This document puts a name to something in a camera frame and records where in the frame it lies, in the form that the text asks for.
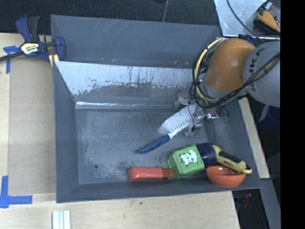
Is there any green cube with animal print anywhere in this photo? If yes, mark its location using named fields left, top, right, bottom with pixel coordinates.
left=166, top=144, right=205, bottom=180

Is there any yellow and navy flashlight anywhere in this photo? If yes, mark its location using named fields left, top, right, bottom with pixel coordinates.
left=196, top=142, right=253, bottom=175

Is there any orange bowl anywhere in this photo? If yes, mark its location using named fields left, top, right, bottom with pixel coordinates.
left=205, top=165, right=247, bottom=188

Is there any grey metal bin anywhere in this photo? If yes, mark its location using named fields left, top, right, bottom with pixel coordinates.
left=50, top=14, right=263, bottom=204

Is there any white brush with blue handle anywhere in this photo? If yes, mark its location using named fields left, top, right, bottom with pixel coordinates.
left=135, top=105, right=195, bottom=155

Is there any red-orange flat handle tool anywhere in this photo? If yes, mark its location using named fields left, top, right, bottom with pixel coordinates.
left=128, top=167, right=174, bottom=182

